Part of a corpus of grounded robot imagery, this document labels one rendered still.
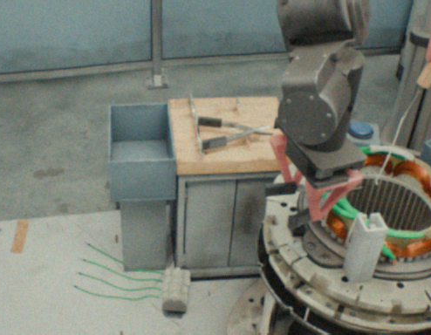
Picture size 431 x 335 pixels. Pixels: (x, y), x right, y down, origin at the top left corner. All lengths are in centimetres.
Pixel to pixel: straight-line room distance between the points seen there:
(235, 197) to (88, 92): 224
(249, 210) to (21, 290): 45
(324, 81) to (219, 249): 59
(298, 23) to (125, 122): 57
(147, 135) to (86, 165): 158
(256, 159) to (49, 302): 46
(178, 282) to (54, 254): 27
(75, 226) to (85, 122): 173
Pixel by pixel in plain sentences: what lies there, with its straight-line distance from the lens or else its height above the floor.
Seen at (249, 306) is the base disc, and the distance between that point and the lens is 109.
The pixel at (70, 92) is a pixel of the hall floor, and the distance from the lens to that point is 322.
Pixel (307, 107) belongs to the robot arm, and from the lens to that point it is 56.
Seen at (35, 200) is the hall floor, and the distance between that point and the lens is 255.
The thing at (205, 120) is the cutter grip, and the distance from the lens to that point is 100.
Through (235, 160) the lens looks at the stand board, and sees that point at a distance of 96.
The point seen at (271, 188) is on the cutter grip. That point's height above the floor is 118.
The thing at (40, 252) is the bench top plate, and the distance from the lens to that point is 123.
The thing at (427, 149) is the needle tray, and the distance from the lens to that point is 109.
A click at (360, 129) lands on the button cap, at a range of 112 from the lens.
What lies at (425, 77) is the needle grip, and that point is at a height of 131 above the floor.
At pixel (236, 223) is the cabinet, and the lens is 107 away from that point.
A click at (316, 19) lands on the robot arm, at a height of 141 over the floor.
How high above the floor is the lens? 165
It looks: 39 degrees down
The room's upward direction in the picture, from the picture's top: straight up
